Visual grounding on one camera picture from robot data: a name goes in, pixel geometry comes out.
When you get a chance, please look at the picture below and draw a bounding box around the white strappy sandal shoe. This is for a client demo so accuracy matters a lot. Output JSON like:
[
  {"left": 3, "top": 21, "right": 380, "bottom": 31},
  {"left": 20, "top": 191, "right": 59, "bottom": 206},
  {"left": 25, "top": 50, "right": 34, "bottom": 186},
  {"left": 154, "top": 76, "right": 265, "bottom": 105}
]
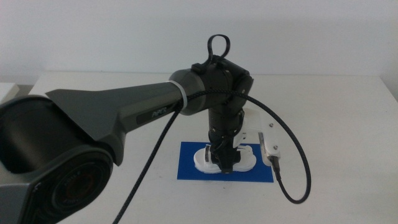
[{"left": 193, "top": 143, "right": 257, "bottom": 174}]

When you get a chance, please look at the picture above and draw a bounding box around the blue rectangular mat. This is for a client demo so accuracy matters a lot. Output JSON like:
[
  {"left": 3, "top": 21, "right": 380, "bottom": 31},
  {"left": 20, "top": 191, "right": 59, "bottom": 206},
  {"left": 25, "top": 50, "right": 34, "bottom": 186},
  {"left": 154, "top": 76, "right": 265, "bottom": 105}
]
[{"left": 177, "top": 141, "right": 275, "bottom": 184}]

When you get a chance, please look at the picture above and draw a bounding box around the white zip tie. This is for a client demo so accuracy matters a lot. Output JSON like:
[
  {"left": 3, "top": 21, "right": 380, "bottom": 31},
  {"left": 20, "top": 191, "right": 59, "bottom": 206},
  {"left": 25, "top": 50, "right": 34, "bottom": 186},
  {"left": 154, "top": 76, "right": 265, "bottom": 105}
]
[{"left": 169, "top": 80, "right": 189, "bottom": 111}]

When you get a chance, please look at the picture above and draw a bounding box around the white side table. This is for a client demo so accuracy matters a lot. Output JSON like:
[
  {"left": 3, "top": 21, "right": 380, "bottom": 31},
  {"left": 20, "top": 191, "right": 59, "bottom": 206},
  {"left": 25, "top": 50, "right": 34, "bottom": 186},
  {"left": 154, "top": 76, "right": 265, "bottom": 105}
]
[{"left": 0, "top": 82, "right": 18, "bottom": 104}]

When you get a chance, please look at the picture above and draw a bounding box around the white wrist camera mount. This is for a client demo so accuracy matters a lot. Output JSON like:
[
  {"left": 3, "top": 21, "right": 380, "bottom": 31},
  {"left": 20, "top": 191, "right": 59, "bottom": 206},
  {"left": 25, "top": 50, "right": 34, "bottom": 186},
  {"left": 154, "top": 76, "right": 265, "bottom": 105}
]
[{"left": 233, "top": 108, "right": 282, "bottom": 167}]

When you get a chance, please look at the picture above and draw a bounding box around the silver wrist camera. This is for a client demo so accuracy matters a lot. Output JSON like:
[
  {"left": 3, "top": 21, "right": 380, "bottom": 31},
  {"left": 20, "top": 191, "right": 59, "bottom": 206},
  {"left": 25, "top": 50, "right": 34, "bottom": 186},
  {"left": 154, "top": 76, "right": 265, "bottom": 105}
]
[{"left": 257, "top": 131, "right": 272, "bottom": 166}]

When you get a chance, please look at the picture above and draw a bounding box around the black braided cable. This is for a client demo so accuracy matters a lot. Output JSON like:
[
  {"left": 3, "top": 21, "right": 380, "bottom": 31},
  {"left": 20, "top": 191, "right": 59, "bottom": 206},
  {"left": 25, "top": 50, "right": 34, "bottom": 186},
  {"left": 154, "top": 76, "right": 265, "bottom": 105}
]
[{"left": 111, "top": 88, "right": 312, "bottom": 224}]

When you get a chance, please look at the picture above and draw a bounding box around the thin black cable loop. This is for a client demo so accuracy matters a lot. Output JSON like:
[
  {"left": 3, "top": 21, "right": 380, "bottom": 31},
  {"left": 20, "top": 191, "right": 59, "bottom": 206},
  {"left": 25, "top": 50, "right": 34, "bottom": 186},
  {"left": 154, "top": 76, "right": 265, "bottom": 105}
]
[{"left": 206, "top": 34, "right": 231, "bottom": 63}]

